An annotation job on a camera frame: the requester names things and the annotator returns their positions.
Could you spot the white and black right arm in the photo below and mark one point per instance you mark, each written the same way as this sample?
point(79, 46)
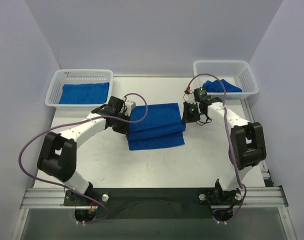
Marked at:
point(245, 139)

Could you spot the crumpled blue towels pile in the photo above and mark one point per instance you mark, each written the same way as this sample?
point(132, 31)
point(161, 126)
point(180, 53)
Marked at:
point(216, 87)

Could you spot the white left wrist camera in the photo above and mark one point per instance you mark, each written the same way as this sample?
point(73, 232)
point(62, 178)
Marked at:
point(129, 107)

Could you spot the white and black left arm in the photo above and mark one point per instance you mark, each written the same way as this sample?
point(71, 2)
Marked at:
point(59, 150)

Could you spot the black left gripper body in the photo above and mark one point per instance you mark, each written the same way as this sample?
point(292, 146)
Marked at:
point(122, 125)

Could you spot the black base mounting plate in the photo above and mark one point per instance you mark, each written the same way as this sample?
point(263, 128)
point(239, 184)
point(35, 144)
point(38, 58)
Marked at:
point(155, 203)

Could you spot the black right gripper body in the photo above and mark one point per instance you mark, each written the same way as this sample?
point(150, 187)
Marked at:
point(189, 113)

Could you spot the white basket with towels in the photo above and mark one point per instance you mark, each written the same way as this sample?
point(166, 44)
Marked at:
point(236, 72)

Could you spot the blue towel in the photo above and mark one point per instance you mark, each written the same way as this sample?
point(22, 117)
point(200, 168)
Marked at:
point(160, 129)
point(85, 94)

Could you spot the empty white plastic basket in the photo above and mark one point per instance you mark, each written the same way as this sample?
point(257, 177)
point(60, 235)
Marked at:
point(76, 76)

